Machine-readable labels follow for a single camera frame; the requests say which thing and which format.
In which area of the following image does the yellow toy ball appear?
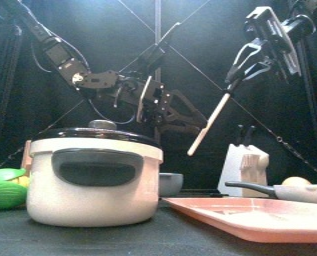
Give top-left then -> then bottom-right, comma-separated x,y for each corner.
281,176 -> 313,187

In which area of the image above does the light wooden board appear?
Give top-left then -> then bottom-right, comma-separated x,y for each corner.
20,139 -> 34,177

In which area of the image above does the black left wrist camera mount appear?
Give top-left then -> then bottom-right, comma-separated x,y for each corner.
131,21 -> 183,77

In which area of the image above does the white pot with grey handle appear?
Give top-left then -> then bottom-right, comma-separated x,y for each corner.
26,137 -> 164,228

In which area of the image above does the thin diagonal bracing cable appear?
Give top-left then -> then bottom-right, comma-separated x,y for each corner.
0,0 -> 213,169
116,0 -> 317,183

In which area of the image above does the pink plastic tray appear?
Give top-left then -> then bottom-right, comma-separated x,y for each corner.
162,196 -> 317,244

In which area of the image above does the small grey bowl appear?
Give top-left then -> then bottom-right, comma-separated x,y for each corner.
158,172 -> 185,198

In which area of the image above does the black knife handle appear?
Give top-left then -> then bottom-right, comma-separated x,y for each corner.
235,124 -> 246,147
243,125 -> 257,147

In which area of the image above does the grey metal frame pole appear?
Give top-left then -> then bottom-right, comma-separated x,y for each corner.
154,0 -> 163,145

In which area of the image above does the green yellow toy corn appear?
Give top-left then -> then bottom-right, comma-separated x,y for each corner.
0,167 -> 31,211

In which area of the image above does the white wooden knife block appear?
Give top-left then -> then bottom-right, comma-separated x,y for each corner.
217,143 -> 270,198

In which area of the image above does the black pot lid metal knob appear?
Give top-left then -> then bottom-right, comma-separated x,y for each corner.
32,119 -> 162,148

